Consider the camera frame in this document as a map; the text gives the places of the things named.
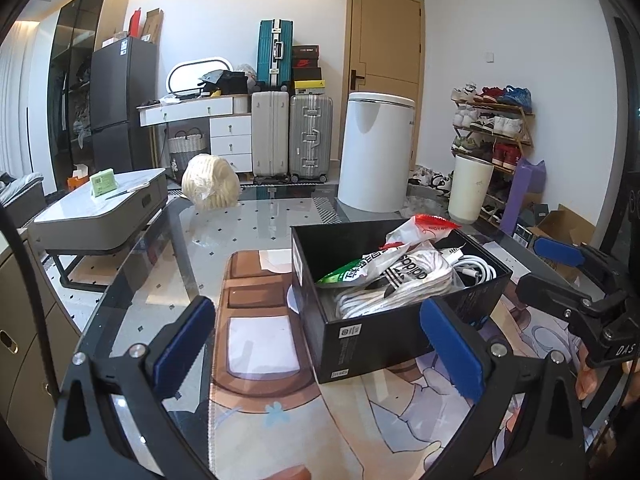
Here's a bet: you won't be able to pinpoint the teal suitcase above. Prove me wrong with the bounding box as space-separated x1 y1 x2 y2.
257 18 294 93

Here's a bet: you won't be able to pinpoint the woven basket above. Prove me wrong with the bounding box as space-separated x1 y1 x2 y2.
168 127 208 178

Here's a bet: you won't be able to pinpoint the white charging cable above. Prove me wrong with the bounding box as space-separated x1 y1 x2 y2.
439 244 498 288

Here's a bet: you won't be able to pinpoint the white cylindrical appliance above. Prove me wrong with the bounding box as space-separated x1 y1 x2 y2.
337 91 416 214

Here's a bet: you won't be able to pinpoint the cream cylindrical bin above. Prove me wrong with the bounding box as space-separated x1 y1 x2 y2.
448 155 494 224

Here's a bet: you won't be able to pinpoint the open cardboard box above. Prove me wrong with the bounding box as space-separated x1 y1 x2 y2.
529 204 596 252

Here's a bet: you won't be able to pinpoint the silver suitcase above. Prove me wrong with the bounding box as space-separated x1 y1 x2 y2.
288 93 333 182

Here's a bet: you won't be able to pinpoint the shoe rack with shoes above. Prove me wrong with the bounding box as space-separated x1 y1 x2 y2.
450 82 534 226

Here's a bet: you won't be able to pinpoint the red white snack packet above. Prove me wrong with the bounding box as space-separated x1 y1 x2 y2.
385 214 459 247

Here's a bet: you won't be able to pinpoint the beige wig head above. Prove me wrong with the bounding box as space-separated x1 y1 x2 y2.
181 154 241 210

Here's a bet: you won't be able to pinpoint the green white medicine packet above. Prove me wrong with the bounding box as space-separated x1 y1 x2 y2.
317 243 411 288

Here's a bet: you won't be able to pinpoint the purple paper bag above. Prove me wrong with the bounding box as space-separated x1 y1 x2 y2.
500 158 547 236

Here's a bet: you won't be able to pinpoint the black cardboard box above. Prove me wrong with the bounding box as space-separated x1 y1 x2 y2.
290 216 514 385

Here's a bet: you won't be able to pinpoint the white dressing desk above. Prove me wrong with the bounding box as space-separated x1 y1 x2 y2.
138 94 253 174

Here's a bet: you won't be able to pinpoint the person's right hand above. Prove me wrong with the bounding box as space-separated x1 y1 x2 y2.
575 363 640 406

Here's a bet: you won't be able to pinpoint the dark glass wardrobe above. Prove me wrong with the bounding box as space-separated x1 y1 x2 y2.
47 0 128 190

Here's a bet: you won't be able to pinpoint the black refrigerator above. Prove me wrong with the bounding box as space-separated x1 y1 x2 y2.
89 37 158 174

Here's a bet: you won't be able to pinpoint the beige suitcase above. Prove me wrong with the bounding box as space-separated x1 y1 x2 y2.
250 91 290 179

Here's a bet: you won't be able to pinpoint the wooden door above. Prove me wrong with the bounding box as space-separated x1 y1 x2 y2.
340 0 426 164

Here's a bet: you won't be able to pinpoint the bagged white adidas socks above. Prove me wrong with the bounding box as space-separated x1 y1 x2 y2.
334 243 454 320

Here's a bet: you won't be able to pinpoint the oval desk mirror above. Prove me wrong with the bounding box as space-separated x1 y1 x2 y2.
166 56 233 96

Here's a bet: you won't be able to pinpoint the stacked shoe boxes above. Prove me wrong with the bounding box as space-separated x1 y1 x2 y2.
292 44 326 94

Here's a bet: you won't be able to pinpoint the green tissue box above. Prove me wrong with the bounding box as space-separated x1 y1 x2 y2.
90 168 118 197

